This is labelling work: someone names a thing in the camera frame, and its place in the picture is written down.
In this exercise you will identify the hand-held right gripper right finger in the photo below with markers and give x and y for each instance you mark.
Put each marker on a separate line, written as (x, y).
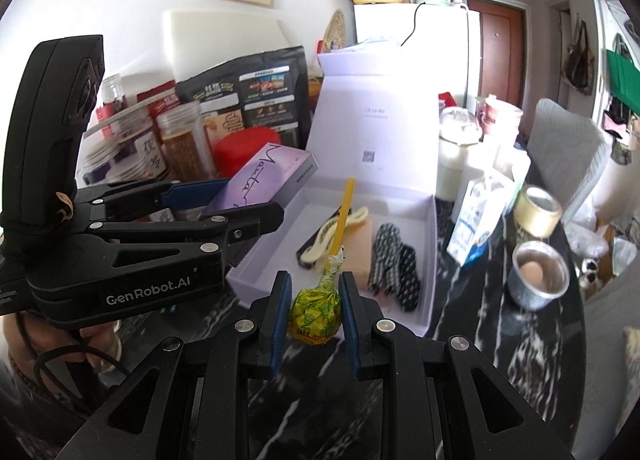
(349, 330)

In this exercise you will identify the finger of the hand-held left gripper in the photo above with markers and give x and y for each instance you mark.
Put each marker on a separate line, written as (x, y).
(195, 192)
(250, 225)

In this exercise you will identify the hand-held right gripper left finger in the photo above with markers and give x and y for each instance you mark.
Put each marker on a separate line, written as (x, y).
(280, 325)

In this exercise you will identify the yellow lollipop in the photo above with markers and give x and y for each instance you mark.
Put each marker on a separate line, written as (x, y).
(312, 315)

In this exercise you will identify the purple cosmetic box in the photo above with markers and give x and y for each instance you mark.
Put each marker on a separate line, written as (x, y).
(270, 170)

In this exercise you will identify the cream hair claw clip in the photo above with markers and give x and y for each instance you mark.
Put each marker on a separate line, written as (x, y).
(327, 234)

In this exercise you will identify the black polka dot scrunchie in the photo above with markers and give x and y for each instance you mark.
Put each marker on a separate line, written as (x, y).
(395, 260)

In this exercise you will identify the gold box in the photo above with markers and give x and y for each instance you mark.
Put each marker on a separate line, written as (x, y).
(360, 245)

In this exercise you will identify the white gift box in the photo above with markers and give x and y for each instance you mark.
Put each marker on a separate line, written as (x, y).
(380, 105)

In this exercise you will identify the person's left hand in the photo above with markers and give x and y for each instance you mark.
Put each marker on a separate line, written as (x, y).
(100, 345)

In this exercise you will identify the clear jar of brown granules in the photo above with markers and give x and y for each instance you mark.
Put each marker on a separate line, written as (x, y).
(185, 145)

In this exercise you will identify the red canister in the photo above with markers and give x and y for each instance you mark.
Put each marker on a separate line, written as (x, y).
(245, 153)

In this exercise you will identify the white labelled food bag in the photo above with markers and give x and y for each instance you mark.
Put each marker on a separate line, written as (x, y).
(140, 155)

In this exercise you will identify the black printed food bag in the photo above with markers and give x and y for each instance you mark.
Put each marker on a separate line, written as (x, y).
(265, 85)

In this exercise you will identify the white blue milk carton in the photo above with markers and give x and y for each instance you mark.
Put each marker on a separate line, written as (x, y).
(472, 225)

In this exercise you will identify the metal bowl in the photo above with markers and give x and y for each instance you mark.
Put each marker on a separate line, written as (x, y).
(535, 296)

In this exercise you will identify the brown egg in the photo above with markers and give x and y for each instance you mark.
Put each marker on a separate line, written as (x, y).
(531, 272)

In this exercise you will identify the white blender jar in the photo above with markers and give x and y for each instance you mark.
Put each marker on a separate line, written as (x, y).
(452, 160)

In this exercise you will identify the round woven fan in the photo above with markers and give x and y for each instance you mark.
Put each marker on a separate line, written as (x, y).
(335, 30)

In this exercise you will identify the beige tape roll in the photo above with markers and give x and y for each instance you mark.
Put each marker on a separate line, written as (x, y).
(535, 221)

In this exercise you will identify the panda slippers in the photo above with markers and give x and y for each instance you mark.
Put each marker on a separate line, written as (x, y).
(592, 272)

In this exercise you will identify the stack of pink paper cups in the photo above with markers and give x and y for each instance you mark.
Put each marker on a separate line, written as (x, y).
(500, 118)

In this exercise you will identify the white plastic bags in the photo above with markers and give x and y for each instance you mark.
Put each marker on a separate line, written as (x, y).
(600, 235)

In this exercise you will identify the white refrigerator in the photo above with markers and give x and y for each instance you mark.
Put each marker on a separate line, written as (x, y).
(440, 35)

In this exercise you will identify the grey leaf pattern chair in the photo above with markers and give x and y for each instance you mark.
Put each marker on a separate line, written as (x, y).
(570, 155)

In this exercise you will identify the brown door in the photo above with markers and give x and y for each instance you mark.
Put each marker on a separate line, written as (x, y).
(500, 45)

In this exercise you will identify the dark hanging handbag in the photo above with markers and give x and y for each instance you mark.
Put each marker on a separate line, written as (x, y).
(580, 60)

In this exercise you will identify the green bag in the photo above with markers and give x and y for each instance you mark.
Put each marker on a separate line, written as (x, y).
(622, 80)

